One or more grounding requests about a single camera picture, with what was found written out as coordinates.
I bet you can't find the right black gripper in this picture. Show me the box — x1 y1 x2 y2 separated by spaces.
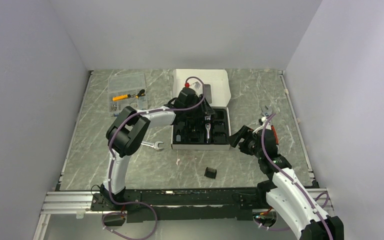
226 125 264 159

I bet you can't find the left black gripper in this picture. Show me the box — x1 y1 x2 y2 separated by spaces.
184 94 215 119

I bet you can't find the white hair clipper box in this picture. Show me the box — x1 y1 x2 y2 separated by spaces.
170 69 231 151

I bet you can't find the black silver hair clipper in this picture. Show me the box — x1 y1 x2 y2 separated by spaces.
204 115 212 144

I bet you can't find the black comb guard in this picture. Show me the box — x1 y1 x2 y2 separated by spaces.
204 167 217 179

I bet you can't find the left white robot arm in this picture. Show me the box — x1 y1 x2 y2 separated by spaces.
100 87 207 210

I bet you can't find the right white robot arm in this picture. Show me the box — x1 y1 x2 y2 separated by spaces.
227 125 345 240

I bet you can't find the black yellow small tool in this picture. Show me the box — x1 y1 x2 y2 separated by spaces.
134 89 146 99

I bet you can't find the silver combination wrench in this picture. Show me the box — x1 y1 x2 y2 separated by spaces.
141 141 164 151

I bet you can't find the clear plastic organizer box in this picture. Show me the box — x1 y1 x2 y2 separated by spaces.
107 72 148 117

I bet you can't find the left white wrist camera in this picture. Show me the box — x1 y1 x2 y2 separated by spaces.
184 81 202 92

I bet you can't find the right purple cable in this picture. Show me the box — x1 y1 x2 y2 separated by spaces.
253 113 335 240

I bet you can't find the purple cable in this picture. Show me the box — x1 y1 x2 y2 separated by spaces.
101 76 207 240
253 113 335 240

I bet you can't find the red handled adjustable wrench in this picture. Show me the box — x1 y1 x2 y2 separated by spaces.
261 105 279 145

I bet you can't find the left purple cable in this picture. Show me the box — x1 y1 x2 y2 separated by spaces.
101 76 207 240

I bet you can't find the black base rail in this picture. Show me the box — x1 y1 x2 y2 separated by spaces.
90 187 274 223

